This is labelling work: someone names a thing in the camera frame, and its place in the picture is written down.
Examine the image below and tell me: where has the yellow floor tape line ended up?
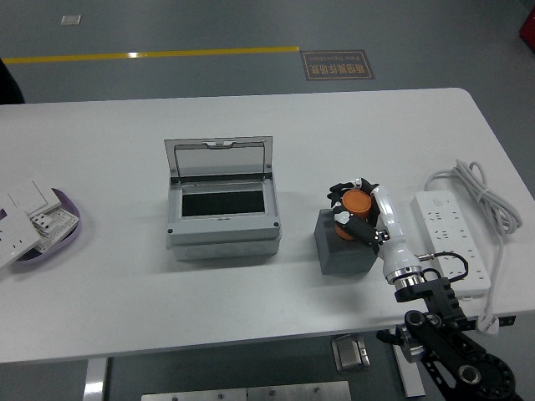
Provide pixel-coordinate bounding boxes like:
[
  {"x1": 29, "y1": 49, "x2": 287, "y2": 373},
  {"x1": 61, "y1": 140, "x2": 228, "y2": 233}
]
[{"x1": 2, "y1": 44, "x2": 300, "y2": 66}]

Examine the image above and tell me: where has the white table leg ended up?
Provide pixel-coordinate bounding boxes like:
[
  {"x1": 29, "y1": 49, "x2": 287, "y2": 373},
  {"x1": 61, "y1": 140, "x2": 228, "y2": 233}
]
[
  {"x1": 83, "y1": 358, "x2": 109, "y2": 401},
  {"x1": 392, "y1": 332, "x2": 427, "y2": 398}
]

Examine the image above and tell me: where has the metal floor socket box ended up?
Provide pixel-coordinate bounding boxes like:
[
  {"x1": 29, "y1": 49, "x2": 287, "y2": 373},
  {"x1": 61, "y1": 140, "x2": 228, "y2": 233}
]
[{"x1": 331, "y1": 333, "x2": 372, "y2": 373}]

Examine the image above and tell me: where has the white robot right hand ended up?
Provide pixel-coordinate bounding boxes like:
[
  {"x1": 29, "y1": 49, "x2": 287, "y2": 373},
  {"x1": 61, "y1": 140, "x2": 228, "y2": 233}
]
[{"x1": 327, "y1": 177, "x2": 423, "y2": 282}]

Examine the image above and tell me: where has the small white socket module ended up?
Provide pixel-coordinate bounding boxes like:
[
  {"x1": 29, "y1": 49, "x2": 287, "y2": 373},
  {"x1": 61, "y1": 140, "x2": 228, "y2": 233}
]
[{"x1": 28, "y1": 211, "x2": 58, "y2": 237}]

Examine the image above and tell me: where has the white perforated plate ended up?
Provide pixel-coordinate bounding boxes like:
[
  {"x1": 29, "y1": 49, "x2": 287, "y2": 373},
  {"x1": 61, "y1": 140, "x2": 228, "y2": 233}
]
[{"x1": 35, "y1": 208, "x2": 80, "y2": 254}]

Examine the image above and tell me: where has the purple oval tray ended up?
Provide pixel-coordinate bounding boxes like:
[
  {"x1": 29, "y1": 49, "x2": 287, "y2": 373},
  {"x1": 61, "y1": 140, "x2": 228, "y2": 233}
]
[{"x1": 8, "y1": 187, "x2": 83, "y2": 272}]

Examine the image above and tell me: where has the white power strip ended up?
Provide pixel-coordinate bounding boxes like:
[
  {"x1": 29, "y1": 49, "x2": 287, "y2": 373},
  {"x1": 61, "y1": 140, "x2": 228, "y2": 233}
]
[{"x1": 409, "y1": 190, "x2": 492, "y2": 300}]

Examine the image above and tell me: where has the grey cube block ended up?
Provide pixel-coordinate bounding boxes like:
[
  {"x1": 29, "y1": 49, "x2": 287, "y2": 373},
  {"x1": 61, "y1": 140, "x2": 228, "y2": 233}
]
[{"x1": 313, "y1": 207, "x2": 384, "y2": 276}]

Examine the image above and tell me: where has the orange cylinder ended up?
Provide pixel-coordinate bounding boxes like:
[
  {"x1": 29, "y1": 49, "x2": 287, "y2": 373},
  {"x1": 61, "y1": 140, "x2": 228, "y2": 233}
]
[{"x1": 334, "y1": 190, "x2": 374, "y2": 241}]

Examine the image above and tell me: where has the white socket panel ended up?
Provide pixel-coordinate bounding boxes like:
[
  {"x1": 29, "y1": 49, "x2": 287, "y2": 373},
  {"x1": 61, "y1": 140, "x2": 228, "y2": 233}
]
[{"x1": 0, "y1": 206, "x2": 42, "y2": 269}]

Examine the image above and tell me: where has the white wall switch plate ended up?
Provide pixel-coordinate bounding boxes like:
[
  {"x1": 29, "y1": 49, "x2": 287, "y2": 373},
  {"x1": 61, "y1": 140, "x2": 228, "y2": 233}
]
[{"x1": 7, "y1": 180, "x2": 63, "y2": 218}]

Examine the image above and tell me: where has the red object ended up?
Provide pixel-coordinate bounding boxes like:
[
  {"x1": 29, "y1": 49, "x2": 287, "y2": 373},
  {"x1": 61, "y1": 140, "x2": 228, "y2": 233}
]
[{"x1": 517, "y1": 8, "x2": 535, "y2": 47}]

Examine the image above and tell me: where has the brown floor sign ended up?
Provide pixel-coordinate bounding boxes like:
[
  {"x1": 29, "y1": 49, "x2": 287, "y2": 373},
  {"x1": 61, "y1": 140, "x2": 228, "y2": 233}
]
[{"x1": 301, "y1": 49, "x2": 376, "y2": 82}]

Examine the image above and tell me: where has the grey junction box with lid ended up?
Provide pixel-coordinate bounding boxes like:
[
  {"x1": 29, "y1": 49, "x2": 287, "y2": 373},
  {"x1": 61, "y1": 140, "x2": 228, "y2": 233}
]
[{"x1": 163, "y1": 135, "x2": 281, "y2": 262}]

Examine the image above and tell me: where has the grey metal base plate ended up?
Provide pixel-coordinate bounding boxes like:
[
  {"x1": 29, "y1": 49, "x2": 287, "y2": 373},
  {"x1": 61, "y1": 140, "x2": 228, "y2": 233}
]
[
  {"x1": 140, "y1": 386, "x2": 248, "y2": 401},
  {"x1": 246, "y1": 380, "x2": 352, "y2": 401}
]

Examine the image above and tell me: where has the white power plug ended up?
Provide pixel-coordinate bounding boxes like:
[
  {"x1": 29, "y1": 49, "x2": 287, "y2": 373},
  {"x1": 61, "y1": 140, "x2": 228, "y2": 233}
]
[{"x1": 476, "y1": 312, "x2": 501, "y2": 338}]

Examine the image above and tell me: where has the white power strip cable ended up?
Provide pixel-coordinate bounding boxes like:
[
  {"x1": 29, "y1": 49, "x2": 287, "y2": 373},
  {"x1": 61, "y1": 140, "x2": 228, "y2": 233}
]
[{"x1": 424, "y1": 158, "x2": 523, "y2": 331}]

